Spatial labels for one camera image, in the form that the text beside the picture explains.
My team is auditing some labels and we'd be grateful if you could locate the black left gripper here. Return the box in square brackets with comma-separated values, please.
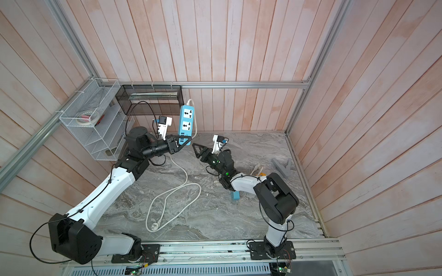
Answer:
[142, 134, 192, 159]

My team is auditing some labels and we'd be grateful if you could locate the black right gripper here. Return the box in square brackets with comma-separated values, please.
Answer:
[194, 144, 227, 179]

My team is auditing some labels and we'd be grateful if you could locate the blue power strip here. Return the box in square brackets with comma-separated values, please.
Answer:
[178, 105, 195, 136]
[230, 191, 241, 201]

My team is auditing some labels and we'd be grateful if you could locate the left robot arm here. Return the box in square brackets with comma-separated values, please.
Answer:
[48, 126, 192, 265]

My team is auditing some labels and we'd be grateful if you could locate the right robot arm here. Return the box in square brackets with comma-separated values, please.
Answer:
[192, 144, 299, 250]

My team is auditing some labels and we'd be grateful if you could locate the grey plastic stand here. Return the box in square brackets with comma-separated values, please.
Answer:
[271, 158, 292, 178]

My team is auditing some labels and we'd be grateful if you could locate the tape roll on shelf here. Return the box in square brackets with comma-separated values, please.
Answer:
[76, 110, 99, 126]

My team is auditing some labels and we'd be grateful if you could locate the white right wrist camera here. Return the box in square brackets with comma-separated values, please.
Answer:
[212, 135, 229, 154]

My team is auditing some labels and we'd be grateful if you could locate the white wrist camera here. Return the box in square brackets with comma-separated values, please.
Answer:
[156, 116, 172, 140]
[212, 135, 229, 154]

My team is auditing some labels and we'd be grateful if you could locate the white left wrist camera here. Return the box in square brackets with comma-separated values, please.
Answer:
[156, 116, 172, 140]

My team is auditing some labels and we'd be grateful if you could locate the black mesh wall basket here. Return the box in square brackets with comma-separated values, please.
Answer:
[116, 85, 184, 116]

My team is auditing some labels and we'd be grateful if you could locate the white wire mesh shelf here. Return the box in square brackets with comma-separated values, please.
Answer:
[59, 78, 135, 162]

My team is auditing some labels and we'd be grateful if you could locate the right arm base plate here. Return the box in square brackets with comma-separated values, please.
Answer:
[246, 240, 297, 261]

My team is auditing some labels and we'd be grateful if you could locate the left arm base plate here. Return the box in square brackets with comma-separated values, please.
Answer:
[111, 244, 161, 265]

